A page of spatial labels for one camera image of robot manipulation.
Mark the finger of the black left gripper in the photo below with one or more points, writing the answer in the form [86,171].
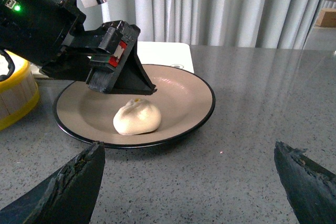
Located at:
[133,79]

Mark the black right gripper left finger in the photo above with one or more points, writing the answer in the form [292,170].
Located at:
[67,196]

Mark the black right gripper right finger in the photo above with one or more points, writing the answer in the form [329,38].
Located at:
[310,188]

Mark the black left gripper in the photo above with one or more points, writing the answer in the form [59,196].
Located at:
[51,35]

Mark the white steamed bun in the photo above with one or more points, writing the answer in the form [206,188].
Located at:
[138,116]

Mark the beige plate with black rim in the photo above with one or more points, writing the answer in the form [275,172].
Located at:
[185,100]

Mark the white rectangular tray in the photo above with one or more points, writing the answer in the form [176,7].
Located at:
[173,54]

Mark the yellow-rimmed wooden steamer basket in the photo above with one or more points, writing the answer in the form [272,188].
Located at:
[19,93]

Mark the grey pleated curtain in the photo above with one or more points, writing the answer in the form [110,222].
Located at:
[283,24]

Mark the cardboard box in background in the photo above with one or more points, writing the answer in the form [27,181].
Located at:
[327,18]

